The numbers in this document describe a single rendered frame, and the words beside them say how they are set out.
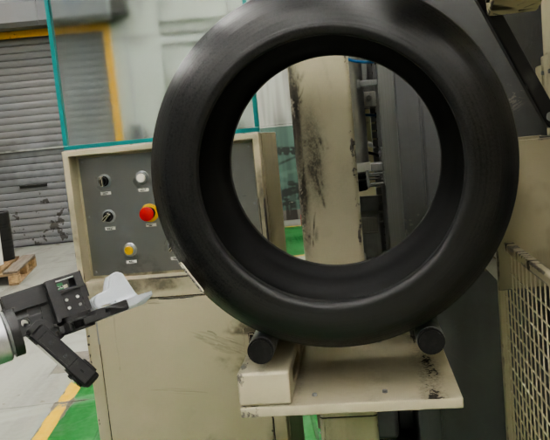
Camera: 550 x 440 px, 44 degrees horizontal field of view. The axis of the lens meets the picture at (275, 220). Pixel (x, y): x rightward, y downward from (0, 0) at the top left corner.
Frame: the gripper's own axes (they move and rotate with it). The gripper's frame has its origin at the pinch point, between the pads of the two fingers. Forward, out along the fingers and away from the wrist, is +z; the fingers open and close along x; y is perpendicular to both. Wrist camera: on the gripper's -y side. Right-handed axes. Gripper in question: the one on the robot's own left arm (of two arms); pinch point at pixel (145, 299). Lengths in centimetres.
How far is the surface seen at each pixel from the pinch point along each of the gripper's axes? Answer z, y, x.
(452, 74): 46, 15, -31
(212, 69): 18.3, 29.6, -12.5
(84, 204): 18, 33, 89
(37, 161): 180, 261, 912
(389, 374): 38.7, -27.7, 2.5
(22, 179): 154, 246, 929
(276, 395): 16.5, -22.3, 3.0
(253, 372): 14.5, -17.5, 4.2
